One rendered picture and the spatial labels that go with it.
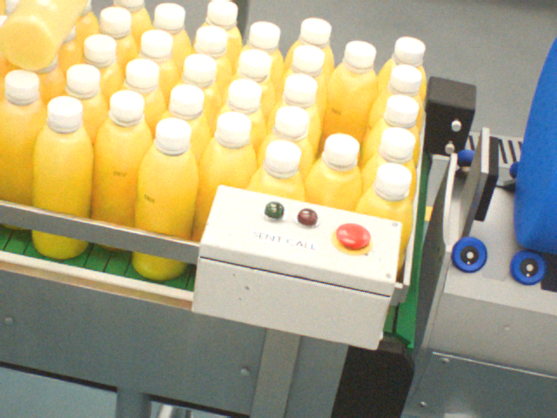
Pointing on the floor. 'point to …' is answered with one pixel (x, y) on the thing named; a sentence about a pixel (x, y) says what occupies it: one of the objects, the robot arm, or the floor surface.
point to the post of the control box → (275, 374)
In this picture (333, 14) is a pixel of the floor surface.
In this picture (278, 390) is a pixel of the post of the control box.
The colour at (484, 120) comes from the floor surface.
